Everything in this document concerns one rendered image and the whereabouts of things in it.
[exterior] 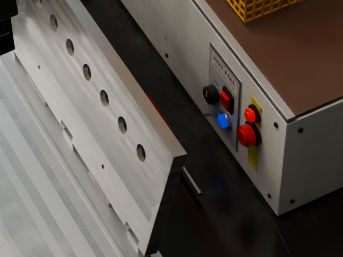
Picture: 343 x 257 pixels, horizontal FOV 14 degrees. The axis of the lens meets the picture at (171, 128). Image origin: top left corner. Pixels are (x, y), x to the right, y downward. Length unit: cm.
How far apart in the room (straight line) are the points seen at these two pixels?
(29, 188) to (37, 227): 6
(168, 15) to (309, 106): 30
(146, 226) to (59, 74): 26
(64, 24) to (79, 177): 20
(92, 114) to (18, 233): 17
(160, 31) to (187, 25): 11
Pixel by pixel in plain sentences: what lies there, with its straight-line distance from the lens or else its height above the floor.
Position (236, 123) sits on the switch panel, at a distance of 172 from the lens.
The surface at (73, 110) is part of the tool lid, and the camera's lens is 173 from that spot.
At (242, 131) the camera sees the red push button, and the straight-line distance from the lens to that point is 167.
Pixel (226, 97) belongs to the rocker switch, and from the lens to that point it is 170.
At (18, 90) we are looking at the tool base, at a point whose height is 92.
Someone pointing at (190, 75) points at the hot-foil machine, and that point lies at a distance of 182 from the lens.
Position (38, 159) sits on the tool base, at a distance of 177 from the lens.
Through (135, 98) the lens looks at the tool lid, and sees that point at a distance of 158.
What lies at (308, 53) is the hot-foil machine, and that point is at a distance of 166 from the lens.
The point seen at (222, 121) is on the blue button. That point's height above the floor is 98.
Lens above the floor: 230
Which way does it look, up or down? 50 degrees down
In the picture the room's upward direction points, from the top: straight up
